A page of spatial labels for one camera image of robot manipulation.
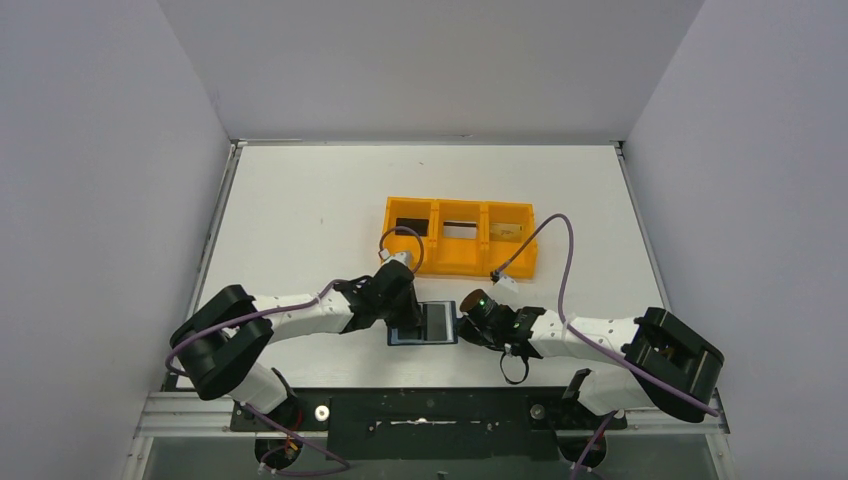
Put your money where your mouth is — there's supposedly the gold credit card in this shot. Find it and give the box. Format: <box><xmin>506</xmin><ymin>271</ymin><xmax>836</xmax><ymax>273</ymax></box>
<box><xmin>489</xmin><ymin>222</ymin><xmax>524</xmax><ymax>243</ymax></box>

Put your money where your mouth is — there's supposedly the purple cable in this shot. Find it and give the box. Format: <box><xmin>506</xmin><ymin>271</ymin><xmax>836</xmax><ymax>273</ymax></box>
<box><xmin>164</xmin><ymin>226</ymin><xmax>427</xmax><ymax>478</ymax></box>
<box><xmin>490</xmin><ymin>213</ymin><xmax>720</xmax><ymax>419</ymax></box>

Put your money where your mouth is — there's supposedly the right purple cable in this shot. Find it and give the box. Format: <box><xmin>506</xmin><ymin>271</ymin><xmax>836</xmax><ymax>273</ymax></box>
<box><xmin>490</xmin><ymin>213</ymin><xmax>720</xmax><ymax>419</ymax></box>

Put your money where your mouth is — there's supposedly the blue leather card holder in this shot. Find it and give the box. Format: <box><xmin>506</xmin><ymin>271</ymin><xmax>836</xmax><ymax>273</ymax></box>
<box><xmin>387</xmin><ymin>300</ymin><xmax>458</xmax><ymax>346</ymax></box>

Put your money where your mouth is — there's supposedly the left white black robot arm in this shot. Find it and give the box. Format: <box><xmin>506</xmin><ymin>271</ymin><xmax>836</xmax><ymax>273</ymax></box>
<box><xmin>165</xmin><ymin>256</ymin><xmax>424</xmax><ymax>427</ymax></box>

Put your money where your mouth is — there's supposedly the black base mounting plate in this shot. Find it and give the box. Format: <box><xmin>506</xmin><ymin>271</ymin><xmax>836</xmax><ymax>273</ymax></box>
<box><xmin>270</xmin><ymin>386</ymin><xmax>603</xmax><ymax>462</ymax></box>

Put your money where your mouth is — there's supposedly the orange three-compartment tray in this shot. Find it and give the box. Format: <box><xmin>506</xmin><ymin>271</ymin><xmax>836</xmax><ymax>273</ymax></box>
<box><xmin>380</xmin><ymin>197</ymin><xmax>538</xmax><ymax>279</ymax></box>

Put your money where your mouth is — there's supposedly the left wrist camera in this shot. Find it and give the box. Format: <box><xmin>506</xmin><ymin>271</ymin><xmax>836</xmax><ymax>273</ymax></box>
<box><xmin>378</xmin><ymin>249</ymin><xmax>413</xmax><ymax>268</ymax></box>

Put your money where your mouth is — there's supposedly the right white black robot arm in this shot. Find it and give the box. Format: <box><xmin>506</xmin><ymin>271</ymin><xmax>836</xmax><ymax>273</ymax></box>
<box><xmin>459</xmin><ymin>289</ymin><xmax>725</xmax><ymax>427</ymax></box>

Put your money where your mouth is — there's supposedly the aluminium frame rail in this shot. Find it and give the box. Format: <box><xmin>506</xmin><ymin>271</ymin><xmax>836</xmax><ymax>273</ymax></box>
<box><xmin>135</xmin><ymin>392</ymin><xmax>233</xmax><ymax>438</ymax></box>

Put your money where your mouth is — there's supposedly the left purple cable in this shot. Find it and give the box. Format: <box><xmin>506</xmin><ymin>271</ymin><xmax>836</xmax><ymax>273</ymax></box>
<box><xmin>164</xmin><ymin>226</ymin><xmax>427</xmax><ymax>478</ymax></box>

